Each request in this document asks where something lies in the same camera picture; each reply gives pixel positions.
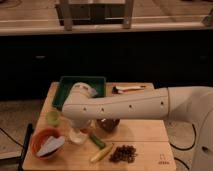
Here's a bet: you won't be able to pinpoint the orange bowl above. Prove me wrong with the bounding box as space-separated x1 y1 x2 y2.
30 128 63 160

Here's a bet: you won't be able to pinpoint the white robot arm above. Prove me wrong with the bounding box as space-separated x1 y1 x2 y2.
62 82 213 171

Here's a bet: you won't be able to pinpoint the grey cloth in bowl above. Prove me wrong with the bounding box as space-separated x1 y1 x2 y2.
36 136 65 157

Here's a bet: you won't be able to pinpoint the wooden stool legs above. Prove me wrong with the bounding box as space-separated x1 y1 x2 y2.
55 0 134 31

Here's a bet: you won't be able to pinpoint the black floor cable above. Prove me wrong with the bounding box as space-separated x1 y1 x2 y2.
169 123 198 171

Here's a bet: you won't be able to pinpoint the green cucumber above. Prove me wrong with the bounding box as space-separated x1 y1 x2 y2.
89 134 106 149

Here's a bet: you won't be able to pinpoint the black chair frame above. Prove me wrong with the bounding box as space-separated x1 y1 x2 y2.
0 123 34 171

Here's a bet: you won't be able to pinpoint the red apple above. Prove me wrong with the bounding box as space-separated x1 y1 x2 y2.
80 128 89 134

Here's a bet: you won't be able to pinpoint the dark red bowl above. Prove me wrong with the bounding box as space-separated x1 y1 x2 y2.
97 119 120 132

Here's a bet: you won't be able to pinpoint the green plastic tray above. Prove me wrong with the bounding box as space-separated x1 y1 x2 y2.
52 76 106 110

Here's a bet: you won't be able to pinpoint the pile of brown raisins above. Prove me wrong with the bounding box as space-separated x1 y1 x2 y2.
109 145 136 163

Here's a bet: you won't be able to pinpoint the grey sponge block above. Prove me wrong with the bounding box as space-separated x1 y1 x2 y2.
90 88 98 98

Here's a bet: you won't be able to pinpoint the white paper cup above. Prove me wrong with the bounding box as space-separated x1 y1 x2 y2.
69 129 88 145

